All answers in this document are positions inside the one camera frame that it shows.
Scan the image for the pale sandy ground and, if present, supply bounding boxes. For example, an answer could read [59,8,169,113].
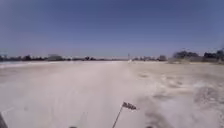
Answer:
[0,59,224,128]

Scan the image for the row of trees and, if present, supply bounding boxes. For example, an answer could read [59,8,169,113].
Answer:
[0,48,224,64]

